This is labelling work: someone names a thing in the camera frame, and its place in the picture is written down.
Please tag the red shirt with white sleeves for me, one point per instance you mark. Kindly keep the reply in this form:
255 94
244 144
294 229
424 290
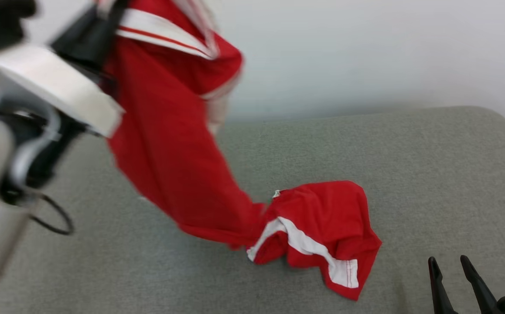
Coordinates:
165 144

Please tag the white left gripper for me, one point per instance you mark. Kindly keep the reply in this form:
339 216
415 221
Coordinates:
60 87

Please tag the red shorts with white trim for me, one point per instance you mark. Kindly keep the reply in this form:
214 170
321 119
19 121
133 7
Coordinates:
322 213

